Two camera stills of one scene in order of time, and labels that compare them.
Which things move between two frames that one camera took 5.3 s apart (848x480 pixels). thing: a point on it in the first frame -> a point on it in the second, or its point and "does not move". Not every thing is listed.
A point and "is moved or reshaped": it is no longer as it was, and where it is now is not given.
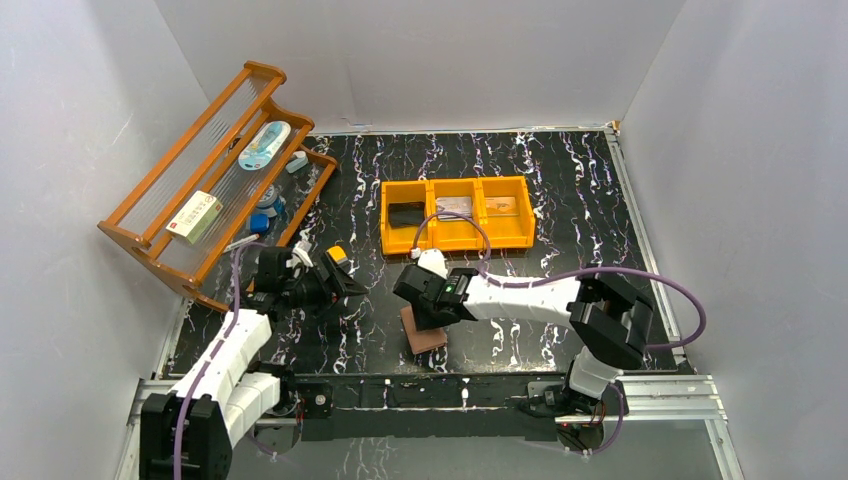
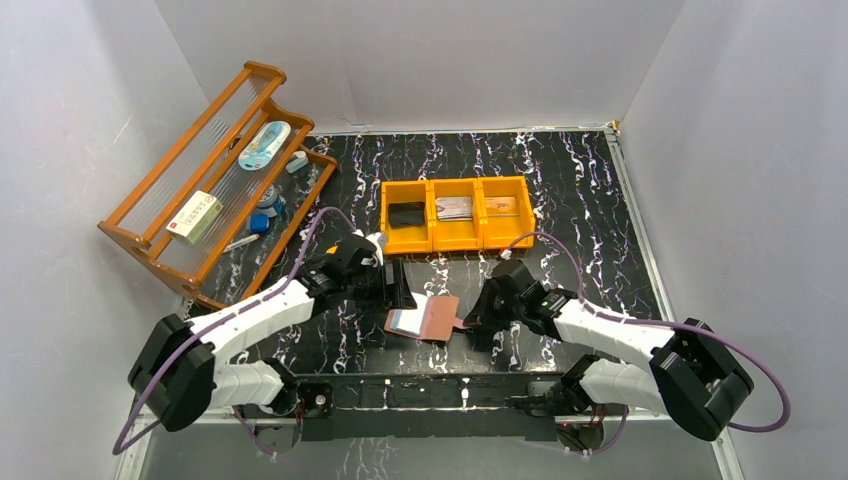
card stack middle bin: x=459 y=204 does not move
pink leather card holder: x=420 y=340 is moved or reshaped
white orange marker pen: x=245 y=240 does not move
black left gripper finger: x=344 y=281 -> x=399 y=293
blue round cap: x=259 y=222 does not move
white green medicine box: x=199 y=213 does not move
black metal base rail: x=414 y=406 does not move
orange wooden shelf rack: x=231 y=187 does not move
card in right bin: x=501 y=206 does not move
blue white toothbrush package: x=256 y=154 does not move
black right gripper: x=423 y=321 -> x=481 y=315
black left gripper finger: x=331 y=304 -> x=377 y=302
